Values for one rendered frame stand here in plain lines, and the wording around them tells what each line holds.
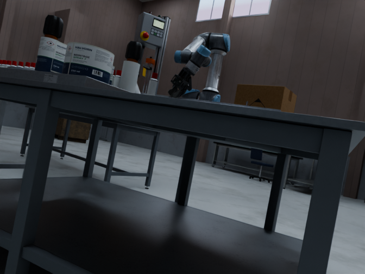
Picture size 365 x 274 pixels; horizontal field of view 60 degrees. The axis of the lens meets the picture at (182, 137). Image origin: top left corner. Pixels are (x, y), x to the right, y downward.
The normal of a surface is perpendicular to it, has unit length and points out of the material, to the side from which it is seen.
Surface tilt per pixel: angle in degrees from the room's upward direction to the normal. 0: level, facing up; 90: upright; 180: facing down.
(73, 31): 90
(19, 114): 90
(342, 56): 90
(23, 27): 90
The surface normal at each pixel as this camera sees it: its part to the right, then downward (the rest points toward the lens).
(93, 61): 0.44, 0.07
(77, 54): -0.12, -0.03
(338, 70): -0.61, -0.12
